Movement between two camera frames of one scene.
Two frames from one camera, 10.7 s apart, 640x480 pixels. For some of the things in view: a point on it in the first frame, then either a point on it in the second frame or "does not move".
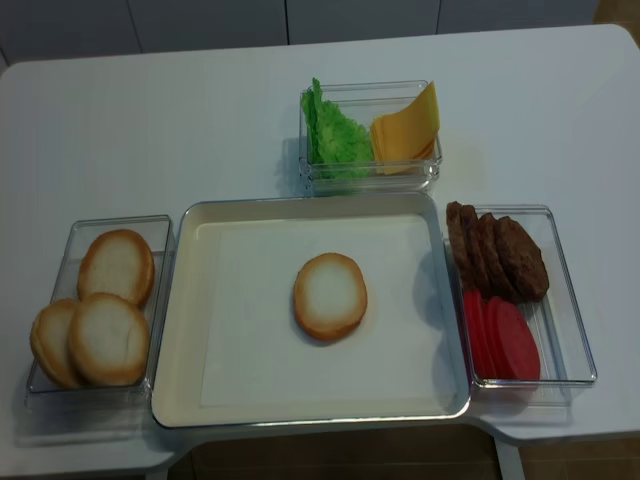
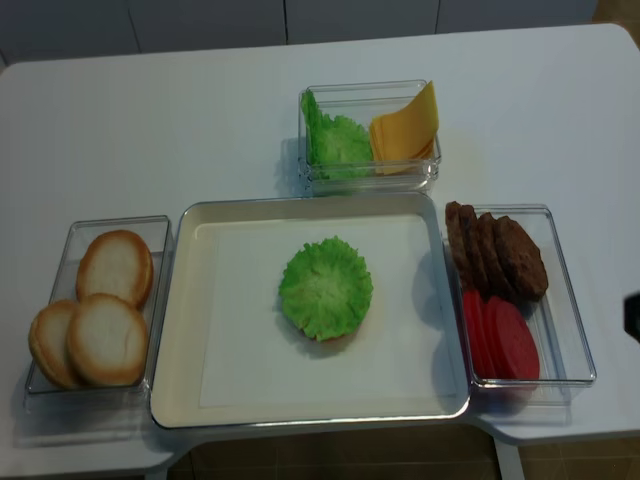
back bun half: (117, 261) does not move
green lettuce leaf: (338, 148) -> (325, 288)
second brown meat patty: (475, 275) does not move
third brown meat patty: (497, 277) does not move
